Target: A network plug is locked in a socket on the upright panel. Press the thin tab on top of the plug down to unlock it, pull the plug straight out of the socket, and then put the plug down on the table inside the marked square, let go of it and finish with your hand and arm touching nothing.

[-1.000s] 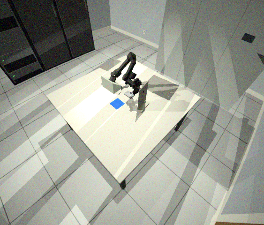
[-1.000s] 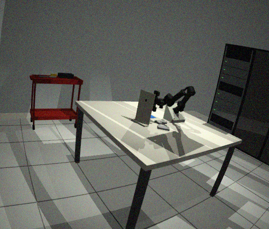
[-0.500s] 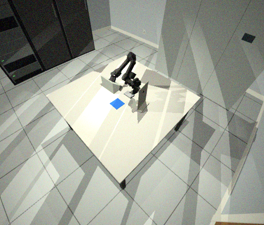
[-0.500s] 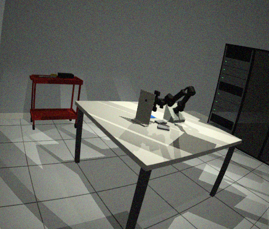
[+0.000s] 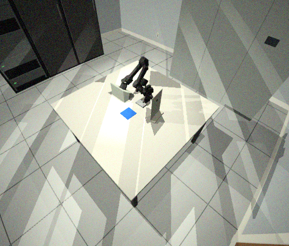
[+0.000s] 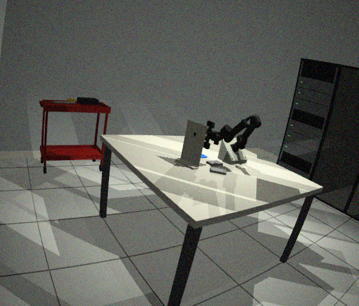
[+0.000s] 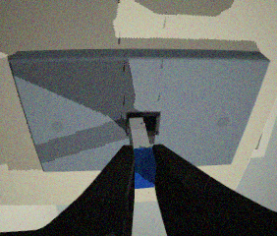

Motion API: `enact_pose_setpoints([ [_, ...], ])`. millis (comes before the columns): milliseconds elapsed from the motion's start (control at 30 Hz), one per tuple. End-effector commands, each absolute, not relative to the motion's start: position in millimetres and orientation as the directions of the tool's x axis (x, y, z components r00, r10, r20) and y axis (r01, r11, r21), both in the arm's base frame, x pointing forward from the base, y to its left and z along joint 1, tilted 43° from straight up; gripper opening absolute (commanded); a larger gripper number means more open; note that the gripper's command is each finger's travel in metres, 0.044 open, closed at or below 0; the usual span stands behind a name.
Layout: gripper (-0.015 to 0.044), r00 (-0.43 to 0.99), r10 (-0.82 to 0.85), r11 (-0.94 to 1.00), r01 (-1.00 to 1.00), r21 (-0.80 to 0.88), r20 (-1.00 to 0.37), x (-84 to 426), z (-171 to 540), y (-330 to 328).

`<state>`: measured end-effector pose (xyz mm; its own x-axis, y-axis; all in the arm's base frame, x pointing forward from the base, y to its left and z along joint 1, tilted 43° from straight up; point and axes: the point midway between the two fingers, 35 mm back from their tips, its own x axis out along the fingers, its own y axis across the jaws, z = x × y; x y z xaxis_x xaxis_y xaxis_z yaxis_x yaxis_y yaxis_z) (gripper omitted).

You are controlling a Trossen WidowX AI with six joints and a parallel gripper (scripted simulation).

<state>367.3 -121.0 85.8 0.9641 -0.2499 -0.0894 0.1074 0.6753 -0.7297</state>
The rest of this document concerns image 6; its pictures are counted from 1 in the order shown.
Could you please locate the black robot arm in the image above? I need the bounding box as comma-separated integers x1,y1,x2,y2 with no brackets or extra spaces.
212,115,261,152

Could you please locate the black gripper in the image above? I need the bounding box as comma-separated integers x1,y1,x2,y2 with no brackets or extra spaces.
203,121,219,149

